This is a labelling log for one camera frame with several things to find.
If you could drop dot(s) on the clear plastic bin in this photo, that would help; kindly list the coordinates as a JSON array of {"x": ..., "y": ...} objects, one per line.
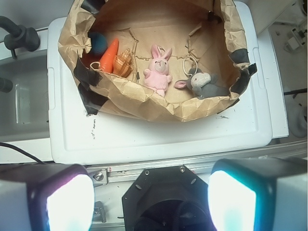
[{"x": 24, "y": 109}]

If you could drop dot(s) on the black faucet fixture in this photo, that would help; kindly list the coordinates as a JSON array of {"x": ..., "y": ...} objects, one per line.
[{"x": 19, "y": 36}]

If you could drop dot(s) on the orange toy carrot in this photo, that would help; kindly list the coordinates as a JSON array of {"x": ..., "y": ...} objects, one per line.
[{"x": 106, "y": 61}]

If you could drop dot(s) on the white connector clutter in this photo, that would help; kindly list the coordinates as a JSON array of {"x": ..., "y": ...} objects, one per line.
[{"x": 297, "y": 37}]

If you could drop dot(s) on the gray plush bunny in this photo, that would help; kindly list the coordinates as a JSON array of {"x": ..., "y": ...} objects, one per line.
[{"x": 202, "y": 84}]

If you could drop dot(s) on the dark blue felt ball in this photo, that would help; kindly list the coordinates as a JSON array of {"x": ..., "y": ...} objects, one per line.
[{"x": 98, "y": 43}]

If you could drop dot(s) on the pink plush bunny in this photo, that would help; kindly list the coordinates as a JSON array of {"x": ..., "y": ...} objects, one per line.
[{"x": 156, "y": 76}]

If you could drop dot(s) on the brown paper bag tray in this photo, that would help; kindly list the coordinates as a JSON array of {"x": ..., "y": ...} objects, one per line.
[{"x": 204, "y": 34}]

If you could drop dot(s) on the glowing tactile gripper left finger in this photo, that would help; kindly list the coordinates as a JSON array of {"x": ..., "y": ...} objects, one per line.
[{"x": 45, "y": 197}]

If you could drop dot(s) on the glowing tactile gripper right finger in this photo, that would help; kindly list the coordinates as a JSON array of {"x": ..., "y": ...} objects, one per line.
[{"x": 259, "y": 194}]

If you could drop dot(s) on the black octagonal mount plate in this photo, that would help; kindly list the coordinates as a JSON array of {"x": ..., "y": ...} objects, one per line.
[{"x": 167, "y": 199}]

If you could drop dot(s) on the white foam box lid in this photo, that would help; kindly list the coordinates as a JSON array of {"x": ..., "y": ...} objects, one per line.
[{"x": 108, "y": 139}]

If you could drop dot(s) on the striped wooden toy shell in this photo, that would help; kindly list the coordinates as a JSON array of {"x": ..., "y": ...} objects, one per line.
[{"x": 122, "y": 64}]

